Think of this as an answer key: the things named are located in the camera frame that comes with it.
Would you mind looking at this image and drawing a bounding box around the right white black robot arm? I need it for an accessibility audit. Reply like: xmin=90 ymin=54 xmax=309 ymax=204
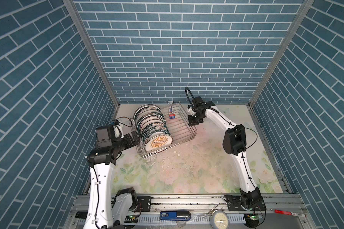
xmin=188 ymin=96 xmax=266 ymax=211

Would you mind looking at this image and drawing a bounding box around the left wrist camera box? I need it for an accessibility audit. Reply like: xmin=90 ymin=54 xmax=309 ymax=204
xmin=96 ymin=124 xmax=123 ymax=148

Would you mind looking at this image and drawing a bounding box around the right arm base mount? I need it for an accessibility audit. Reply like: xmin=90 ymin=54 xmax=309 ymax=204
xmin=223 ymin=195 xmax=267 ymax=212

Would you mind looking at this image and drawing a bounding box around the orange sunburst pattern plate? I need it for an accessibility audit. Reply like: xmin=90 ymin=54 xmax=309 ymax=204
xmin=144 ymin=134 xmax=173 ymax=152

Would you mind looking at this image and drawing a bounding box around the green rim white plate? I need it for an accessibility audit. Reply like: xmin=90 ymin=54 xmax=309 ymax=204
xmin=142 ymin=126 xmax=170 ymax=142

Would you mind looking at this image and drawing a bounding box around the rear plates stack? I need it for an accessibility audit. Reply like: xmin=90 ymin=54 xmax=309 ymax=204
xmin=133 ymin=104 xmax=167 ymax=135

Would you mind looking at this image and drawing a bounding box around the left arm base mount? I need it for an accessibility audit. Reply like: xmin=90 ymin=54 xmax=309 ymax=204
xmin=132 ymin=196 xmax=152 ymax=212

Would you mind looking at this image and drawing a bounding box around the round white clock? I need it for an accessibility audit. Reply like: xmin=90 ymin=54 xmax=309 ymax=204
xmin=210 ymin=210 xmax=230 ymax=229

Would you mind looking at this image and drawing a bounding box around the red white marker pen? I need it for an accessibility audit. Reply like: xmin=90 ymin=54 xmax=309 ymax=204
xmin=274 ymin=210 xmax=306 ymax=218

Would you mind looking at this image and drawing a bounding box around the metal wire dish rack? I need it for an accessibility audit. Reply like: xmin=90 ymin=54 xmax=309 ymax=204
xmin=132 ymin=104 xmax=197 ymax=158

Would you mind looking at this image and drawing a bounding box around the blue black device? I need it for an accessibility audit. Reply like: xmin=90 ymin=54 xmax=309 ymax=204
xmin=159 ymin=210 xmax=192 ymax=221

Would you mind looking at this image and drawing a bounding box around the black remote control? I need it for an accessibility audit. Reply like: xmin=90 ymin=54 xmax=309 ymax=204
xmin=75 ymin=211 xmax=88 ymax=219

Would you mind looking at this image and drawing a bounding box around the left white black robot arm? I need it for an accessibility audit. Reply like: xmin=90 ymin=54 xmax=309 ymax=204
xmin=84 ymin=131 xmax=140 ymax=229

